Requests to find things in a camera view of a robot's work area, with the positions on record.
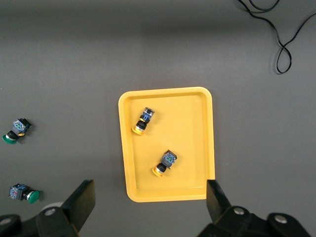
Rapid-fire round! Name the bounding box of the yellow push button switch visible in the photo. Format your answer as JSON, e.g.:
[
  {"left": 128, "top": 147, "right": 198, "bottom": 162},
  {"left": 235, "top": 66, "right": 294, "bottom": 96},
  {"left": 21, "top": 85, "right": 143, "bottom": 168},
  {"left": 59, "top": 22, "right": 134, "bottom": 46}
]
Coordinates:
[
  {"left": 151, "top": 149, "right": 178, "bottom": 178},
  {"left": 131, "top": 107, "right": 156, "bottom": 136}
]

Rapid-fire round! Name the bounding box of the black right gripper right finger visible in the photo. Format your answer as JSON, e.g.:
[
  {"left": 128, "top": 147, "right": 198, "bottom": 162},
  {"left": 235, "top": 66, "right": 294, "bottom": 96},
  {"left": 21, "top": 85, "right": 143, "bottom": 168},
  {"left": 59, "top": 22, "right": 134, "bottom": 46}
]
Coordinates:
[{"left": 197, "top": 180, "right": 312, "bottom": 237}]

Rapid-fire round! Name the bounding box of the green push button switch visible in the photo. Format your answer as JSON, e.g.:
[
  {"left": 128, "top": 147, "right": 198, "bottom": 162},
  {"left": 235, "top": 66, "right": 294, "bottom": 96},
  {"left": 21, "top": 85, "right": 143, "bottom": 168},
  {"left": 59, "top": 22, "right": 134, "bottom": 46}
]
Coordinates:
[
  {"left": 1, "top": 118, "right": 34, "bottom": 145},
  {"left": 8, "top": 183, "right": 41, "bottom": 204}
]

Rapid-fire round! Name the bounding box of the dark grey table mat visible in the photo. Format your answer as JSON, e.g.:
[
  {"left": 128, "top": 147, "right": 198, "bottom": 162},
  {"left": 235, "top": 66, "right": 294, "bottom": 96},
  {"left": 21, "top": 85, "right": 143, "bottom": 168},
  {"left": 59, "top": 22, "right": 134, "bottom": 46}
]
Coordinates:
[{"left": 0, "top": 0, "right": 316, "bottom": 237}]

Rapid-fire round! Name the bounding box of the thin black loose cable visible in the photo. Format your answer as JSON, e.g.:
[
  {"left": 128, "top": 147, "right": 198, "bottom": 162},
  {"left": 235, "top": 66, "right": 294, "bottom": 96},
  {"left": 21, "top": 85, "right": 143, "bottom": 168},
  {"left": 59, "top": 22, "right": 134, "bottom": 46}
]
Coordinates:
[{"left": 238, "top": 0, "right": 316, "bottom": 75}]

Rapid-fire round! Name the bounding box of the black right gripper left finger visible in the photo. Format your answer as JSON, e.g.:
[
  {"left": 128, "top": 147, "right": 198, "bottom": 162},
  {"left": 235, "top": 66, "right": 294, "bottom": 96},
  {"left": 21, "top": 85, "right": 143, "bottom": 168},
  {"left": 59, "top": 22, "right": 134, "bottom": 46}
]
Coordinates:
[{"left": 0, "top": 179, "right": 96, "bottom": 237}]

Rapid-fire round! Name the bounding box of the yellow plastic tray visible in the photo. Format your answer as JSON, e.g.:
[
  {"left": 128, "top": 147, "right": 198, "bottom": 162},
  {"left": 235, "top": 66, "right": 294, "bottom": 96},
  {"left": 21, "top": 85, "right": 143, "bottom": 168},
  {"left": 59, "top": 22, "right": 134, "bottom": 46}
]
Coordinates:
[{"left": 118, "top": 86, "right": 216, "bottom": 203}]

